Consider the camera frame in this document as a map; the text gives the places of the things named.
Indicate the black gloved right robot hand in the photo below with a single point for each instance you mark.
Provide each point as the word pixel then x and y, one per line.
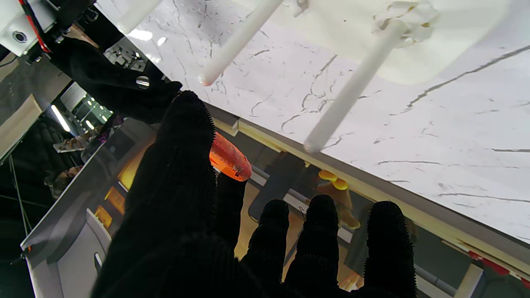
pixel 107 82

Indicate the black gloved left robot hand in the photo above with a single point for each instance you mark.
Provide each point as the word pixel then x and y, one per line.
pixel 178 207

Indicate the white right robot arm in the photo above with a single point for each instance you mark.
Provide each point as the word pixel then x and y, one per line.
pixel 25 20

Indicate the white three-rod Hanoi tower base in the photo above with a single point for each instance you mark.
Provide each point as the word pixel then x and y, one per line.
pixel 372 37

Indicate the printed kitchen scene backdrop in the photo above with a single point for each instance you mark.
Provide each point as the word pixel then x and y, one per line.
pixel 290 186

